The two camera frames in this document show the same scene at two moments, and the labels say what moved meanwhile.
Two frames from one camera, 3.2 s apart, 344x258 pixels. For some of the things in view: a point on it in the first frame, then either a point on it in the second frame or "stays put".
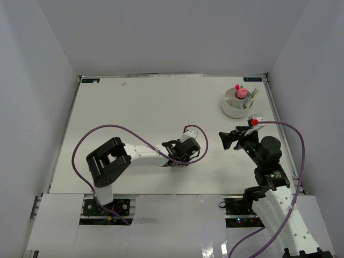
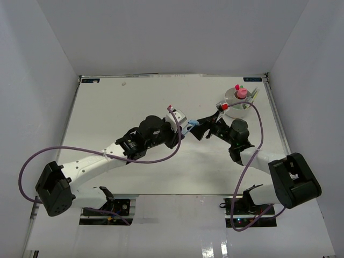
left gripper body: (186, 160) -> (171, 137)
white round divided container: (233, 106) stays put
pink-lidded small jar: (242, 93) stays put
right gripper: (227, 138) -> (209, 122)
